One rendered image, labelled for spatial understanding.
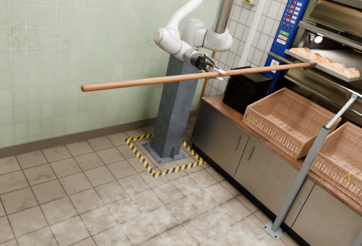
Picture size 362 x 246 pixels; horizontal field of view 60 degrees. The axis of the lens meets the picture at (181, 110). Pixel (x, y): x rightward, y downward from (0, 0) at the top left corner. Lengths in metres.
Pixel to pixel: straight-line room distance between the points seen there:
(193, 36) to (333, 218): 1.61
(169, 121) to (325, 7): 1.54
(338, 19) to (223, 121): 1.19
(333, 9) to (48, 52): 2.17
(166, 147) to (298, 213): 1.22
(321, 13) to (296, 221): 1.61
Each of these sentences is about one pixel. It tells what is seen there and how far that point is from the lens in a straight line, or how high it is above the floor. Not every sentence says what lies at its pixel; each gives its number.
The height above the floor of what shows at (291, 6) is 1.50.
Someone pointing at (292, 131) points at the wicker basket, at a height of 0.59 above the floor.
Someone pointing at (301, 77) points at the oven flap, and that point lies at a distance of 2.89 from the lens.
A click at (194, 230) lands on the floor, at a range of 2.43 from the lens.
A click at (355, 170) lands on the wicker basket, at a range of 2.70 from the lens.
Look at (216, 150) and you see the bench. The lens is 2.89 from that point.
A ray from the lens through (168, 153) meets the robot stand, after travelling 2.96.
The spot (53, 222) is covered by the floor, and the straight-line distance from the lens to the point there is 2.36.
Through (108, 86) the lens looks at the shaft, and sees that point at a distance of 1.33.
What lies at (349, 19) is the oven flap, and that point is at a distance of 2.74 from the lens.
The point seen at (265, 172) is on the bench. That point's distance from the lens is 2.60.
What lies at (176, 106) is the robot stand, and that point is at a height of 0.56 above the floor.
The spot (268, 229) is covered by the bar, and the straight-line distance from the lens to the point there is 2.68.
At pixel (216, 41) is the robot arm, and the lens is 2.45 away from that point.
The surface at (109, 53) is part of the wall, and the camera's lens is 2.73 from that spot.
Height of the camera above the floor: 1.77
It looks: 28 degrees down
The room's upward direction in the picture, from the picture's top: 14 degrees clockwise
